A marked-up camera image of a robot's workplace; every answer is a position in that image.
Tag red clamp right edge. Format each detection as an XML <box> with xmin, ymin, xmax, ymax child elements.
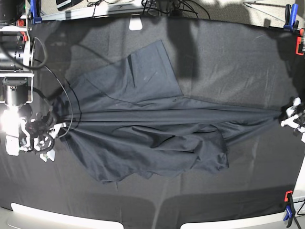
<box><xmin>295</xmin><ymin>28</ymin><xmax>305</xmax><ymax>56</ymax></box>

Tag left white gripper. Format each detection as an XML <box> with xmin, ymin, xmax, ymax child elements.
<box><xmin>280</xmin><ymin>97</ymin><xmax>305</xmax><ymax>134</ymax></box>

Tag blue clamp top left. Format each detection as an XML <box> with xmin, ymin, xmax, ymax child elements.
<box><xmin>29</xmin><ymin>0</ymin><xmax>42</xmax><ymax>24</ymax></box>

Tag black table cloth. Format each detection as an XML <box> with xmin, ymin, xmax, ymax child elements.
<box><xmin>0</xmin><ymin>17</ymin><xmax>305</xmax><ymax>229</ymax></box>

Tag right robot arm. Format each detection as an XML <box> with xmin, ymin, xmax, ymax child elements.
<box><xmin>0</xmin><ymin>0</ymin><xmax>67</xmax><ymax>162</ymax></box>

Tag dark navy t-shirt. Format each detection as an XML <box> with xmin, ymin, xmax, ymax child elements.
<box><xmin>53</xmin><ymin>41</ymin><xmax>280</xmax><ymax>183</ymax></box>

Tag blue clamp top right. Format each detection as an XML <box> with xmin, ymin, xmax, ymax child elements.
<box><xmin>284</xmin><ymin>3</ymin><xmax>299</xmax><ymax>32</ymax></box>

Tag black cable bundle top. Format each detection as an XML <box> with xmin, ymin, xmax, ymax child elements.
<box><xmin>140</xmin><ymin>0</ymin><xmax>212</xmax><ymax>20</ymax></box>

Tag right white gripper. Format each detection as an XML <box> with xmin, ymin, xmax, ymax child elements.
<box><xmin>19</xmin><ymin>112</ymin><xmax>67</xmax><ymax>162</ymax></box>

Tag blue orange clamp bottom right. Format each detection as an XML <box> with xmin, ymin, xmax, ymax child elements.
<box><xmin>283</xmin><ymin>190</ymin><xmax>301</xmax><ymax>229</ymax></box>

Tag white tag on cloth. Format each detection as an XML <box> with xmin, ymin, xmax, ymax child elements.
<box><xmin>129</xmin><ymin>15</ymin><xmax>143</xmax><ymax>31</ymax></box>

